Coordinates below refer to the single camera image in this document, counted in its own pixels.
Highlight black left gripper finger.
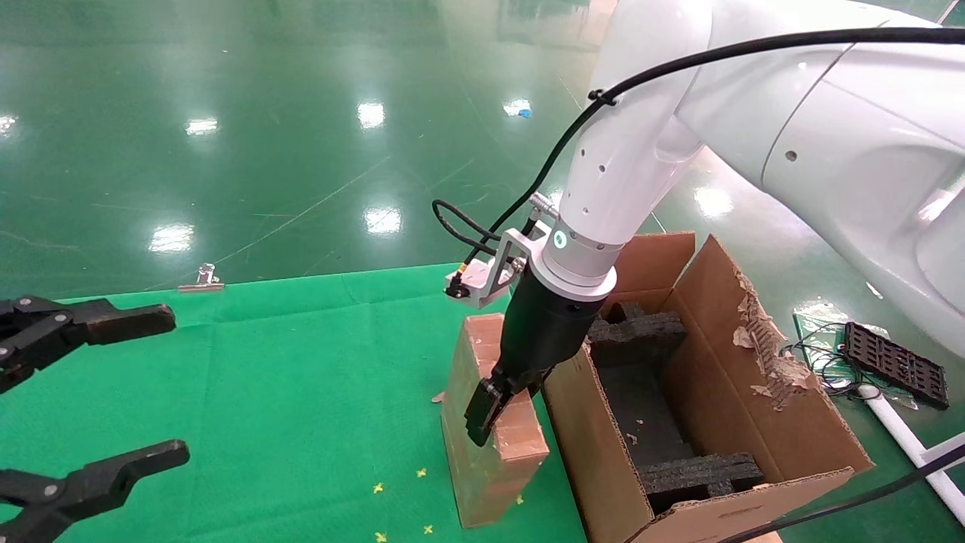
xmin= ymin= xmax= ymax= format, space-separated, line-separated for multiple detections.
xmin=0 ymin=296 xmax=176 ymax=394
xmin=0 ymin=440 xmax=191 ymax=543

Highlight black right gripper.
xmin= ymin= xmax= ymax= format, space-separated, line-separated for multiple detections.
xmin=464 ymin=264 xmax=605 ymax=447

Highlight slim brown cardboard box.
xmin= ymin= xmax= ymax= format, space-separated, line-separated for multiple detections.
xmin=440 ymin=313 xmax=551 ymax=529

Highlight large open cardboard carton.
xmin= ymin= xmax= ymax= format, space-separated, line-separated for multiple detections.
xmin=543 ymin=230 xmax=877 ymax=543

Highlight silver binder clip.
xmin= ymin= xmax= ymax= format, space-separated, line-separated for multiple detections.
xmin=178 ymin=263 xmax=225 ymax=293

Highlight dark foam bottom pad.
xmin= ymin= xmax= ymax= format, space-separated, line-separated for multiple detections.
xmin=596 ymin=362 xmax=698 ymax=468

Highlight green table cloth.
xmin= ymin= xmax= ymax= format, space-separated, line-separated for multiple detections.
xmin=0 ymin=262 xmax=590 ymax=543

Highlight clear plastic bag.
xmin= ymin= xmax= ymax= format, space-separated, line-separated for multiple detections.
xmin=792 ymin=302 xmax=922 ymax=412

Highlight black perforated tray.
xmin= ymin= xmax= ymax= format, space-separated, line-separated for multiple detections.
xmin=843 ymin=322 xmax=951 ymax=412

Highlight silver camera mounting bracket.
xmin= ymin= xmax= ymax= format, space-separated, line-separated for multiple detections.
xmin=445 ymin=229 xmax=551 ymax=310

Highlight thick black sleeved cable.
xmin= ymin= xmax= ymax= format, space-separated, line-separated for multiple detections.
xmin=431 ymin=198 xmax=540 ymax=299

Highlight tangled thin black wires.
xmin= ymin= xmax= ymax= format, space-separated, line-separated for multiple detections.
xmin=780 ymin=323 xmax=887 ymax=400

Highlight white tube frame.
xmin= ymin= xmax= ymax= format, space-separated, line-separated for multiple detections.
xmin=863 ymin=385 xmax=965 ymax=525

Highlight long black floor cable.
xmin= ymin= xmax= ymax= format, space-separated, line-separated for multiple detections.
xmin=709 ymin=443 xmax=965 ymax=543

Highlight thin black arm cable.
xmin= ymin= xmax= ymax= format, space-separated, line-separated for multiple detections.
xmin=451 ymin=26 xmax=965 ymax=295

